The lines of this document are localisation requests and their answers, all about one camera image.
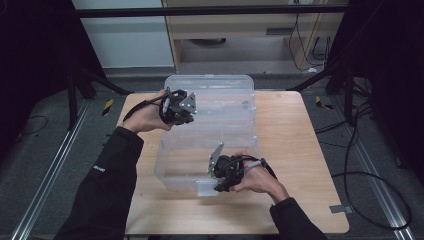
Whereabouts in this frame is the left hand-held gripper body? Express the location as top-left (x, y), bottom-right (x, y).
top-left (159, 87), bottom-right (198, 125)

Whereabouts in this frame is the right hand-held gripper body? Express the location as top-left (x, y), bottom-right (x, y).
top-left (208, 142), bottom-right (248, 183)

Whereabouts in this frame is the clear plastic storage box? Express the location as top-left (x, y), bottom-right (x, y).
top-left (154, 74), bottom-right (261, 198)

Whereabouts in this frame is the person's right hand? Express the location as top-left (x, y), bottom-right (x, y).
top-left (229, 153), bottom-right (290, 205)

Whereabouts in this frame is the person's left hand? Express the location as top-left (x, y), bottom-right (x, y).
top-left (120, 89), bottom-right (174, 134)

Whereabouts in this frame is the yellow and black tape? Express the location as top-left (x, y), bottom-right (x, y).
top-left (315, 95), bottom-right (334, 111)
top-left (101, 98), bottom-right (115, 117)

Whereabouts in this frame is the white cabinet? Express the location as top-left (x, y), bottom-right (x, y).
top-left (71, 0), bottom-right (176, 69)

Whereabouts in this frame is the black horizontal bar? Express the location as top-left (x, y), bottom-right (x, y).
top-left (46, 4), bottom-right (349, 18)

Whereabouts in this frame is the wooden desk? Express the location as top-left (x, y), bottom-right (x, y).
top-left (162, 0), bottom-right (349, 73)

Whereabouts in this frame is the black metal stand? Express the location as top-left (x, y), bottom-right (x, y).
top-left (287, 59), bottom-right (356, 128)
top-left (64, 63), bottom-right (134, 131)

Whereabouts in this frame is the grey tape strip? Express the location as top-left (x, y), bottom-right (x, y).
top-left (329, 204), bottom-right (354, 215)

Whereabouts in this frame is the black curtain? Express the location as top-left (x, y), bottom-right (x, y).
top-left (0, 0), bottom-right (101, 161)
top-left (328, 0), bottom-right (424, 184)

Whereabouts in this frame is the left hand-held gripper cable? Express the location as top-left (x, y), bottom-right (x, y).
top-left (122, 94), bottom-right (168, 123)

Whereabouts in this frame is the hand-held gripper cable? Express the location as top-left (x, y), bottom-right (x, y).
top-left (233, 155), bottom-right (278, 180)
top-left (122, 94), bottom-right (168, 123)

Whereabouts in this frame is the right hand-held gripper cable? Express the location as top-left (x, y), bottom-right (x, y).
top-left (233, 155), bottom-right (278, 180)

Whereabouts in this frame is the bundle of black cables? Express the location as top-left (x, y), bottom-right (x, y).
top-left (288, 13), bottom-right (331, 72)

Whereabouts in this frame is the thin black cable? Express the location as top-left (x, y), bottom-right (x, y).
top-left (19, 114), bottom-right (49, 138)

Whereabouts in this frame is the aluminium rail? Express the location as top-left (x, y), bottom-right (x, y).
top-left (9, 99), bottom-right (91, 240)
top-left (333, 96), bottom-right (416, 240)

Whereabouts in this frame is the black looped cable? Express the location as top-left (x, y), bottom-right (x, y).
top-left (331, 171), bottom-right (413, 232)

